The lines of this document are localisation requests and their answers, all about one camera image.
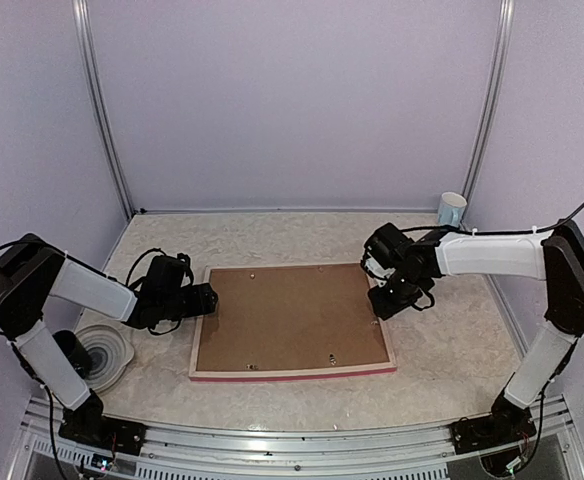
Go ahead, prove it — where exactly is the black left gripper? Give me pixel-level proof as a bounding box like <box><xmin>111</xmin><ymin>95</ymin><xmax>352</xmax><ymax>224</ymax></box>
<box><xmin>160</xmin><ymin>282</ymin><xmax>216</xmax><ymax>320</ymax></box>

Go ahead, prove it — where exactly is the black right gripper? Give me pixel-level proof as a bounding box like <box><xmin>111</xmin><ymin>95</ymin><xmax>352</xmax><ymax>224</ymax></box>
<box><xmin>368</xmin><ymin>268</ymin><xmax>427</xmax><ymax>320</ymax></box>

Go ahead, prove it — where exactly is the pink wooden picture frame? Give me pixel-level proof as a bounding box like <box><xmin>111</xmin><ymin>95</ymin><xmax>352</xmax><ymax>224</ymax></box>
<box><xmin>188</xmin><ymin>262</ymin><xmax>398</xmax><ymax>384</ymax></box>

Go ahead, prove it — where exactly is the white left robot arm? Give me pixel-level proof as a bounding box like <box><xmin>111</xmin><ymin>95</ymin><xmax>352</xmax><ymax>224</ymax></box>
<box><xmin>0</xmin><ymin>233</ymin><xmax>218</xmax><ymax>445</ymax></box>

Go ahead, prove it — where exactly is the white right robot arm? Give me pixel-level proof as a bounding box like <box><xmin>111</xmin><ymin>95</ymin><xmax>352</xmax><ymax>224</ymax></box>
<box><xmin>361</xmin><ymin>218</ymin><xmax>584</xmax><ymax>444</ymax></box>

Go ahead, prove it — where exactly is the light blue mug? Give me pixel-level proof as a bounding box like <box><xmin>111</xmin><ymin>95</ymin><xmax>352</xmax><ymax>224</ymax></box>
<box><xmin>437</xmin><ymin>192</ymin><xmax>467</xmax><ymax>227</ymax></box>

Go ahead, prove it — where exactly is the black cup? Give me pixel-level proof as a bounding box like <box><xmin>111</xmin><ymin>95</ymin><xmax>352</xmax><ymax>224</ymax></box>
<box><xmin>53</xmin><ymin>330</ymin><xmax>93</xmax><ymax>379</ymax></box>

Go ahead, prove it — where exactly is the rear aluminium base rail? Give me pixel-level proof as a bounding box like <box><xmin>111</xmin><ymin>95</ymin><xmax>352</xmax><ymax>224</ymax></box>
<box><xmin>133</xmin><ymin>206</ymin><xmax>437</xmax><ymax>216</ymax></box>

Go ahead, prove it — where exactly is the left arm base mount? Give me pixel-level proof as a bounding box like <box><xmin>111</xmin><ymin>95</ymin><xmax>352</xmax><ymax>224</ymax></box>
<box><xmin>59</xmin><ymin>391</ymin><xmax>147</xmax><ymax>456</ymax></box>

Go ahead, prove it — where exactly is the front aluminium rail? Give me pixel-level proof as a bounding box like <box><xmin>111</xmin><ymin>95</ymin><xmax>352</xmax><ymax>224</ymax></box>
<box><xmin>1</xmin><ymin>397</ymin><xmax>584</xmax><ymax>479</ymax></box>

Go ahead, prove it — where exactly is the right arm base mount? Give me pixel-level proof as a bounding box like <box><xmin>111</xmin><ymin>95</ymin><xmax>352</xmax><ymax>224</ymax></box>
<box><xmin>449</xmin><ymin>390</ymin><xmax>537</xmax><ymax>455</ymax></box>

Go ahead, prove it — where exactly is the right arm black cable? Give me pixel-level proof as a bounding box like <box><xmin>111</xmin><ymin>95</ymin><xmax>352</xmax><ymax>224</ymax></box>
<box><xmin>396</xmin><ymin>191</ymin><xmax>584</xmax><ymax>326</ymax></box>

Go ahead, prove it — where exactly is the right aluminium corner post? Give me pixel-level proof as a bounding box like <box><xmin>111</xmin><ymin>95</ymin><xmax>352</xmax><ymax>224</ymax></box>
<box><xmin>462</xmin><ymin>0</ymin><xmax>516</xmax><ymax>202</ymax></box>

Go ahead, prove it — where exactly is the aluminium corner post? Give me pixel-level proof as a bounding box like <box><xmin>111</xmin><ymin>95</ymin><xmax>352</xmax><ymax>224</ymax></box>
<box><xmin>462</xmin><ymin>0</ymin><xmax>516</xmax><ymax>202</ymax></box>
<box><xmin>72</xmin><ymin>0</ymin><xmax>136</xmax><ymax>220</ymax></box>

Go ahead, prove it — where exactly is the left aluminium corner post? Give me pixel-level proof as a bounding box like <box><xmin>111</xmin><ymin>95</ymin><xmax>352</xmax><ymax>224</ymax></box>
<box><xmin>72</xmin><ymin>0</ymin><xmax>136</xmax><ymax>220</ymax></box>

